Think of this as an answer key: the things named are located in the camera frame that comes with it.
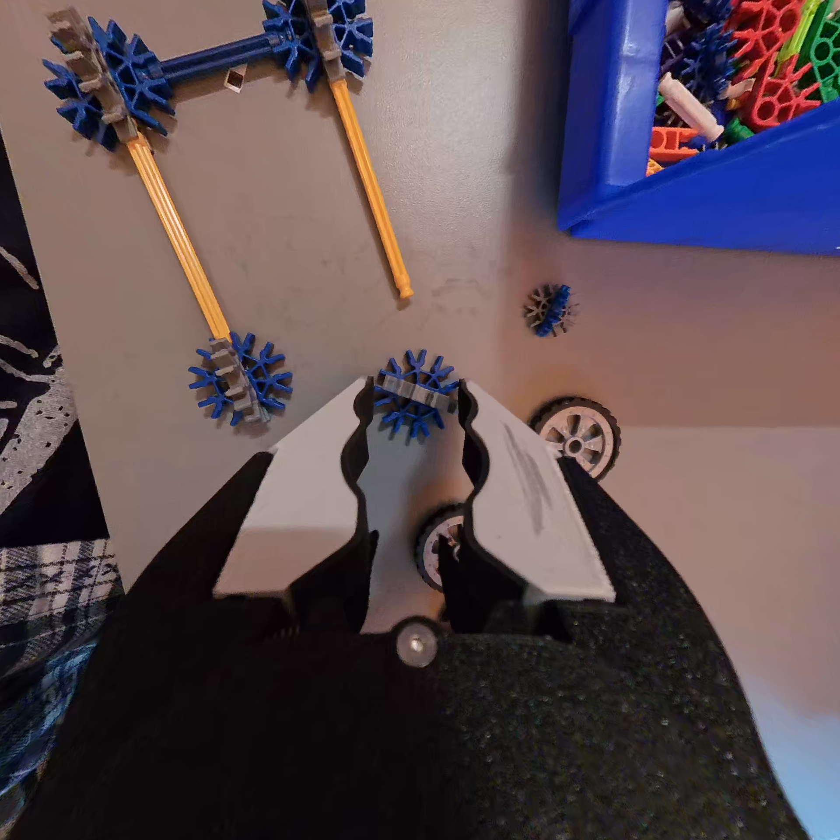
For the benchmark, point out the small blue grey connector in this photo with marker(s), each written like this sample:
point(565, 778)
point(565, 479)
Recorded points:
point(550, 310)

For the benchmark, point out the grey toy wheel black tyre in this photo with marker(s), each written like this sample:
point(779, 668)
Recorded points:
point(434, 544)
point(577, 436)

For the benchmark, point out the yellow plastic rod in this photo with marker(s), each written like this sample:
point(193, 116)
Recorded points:
point(367, 184)
point(177, 236)

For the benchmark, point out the small tan connector piece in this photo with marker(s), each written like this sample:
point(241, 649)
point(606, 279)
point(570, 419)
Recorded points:
point(235, 79)

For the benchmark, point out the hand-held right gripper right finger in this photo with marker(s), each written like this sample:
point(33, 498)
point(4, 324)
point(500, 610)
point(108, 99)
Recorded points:
point(531, 518)

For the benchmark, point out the blue plastic rod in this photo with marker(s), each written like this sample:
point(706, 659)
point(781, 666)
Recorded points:
point(210, 58)

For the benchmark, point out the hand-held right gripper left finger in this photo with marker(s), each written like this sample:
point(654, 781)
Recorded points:
point(295, 518)

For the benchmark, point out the person's plaid overshirt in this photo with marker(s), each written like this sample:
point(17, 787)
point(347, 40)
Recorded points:
point(46, 590)

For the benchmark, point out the pile of colourful construction pieces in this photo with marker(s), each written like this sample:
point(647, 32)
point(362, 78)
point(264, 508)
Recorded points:
point(741, 65)

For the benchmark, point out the grey snowflake connector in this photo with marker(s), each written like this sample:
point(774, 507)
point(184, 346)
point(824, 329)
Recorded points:
point(420, 394)

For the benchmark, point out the person's dark printed t-shirt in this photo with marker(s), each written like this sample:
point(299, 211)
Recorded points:
point(33, 394)

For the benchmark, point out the blue plastic bin with pieces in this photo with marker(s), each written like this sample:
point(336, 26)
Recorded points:
point(689, 197)

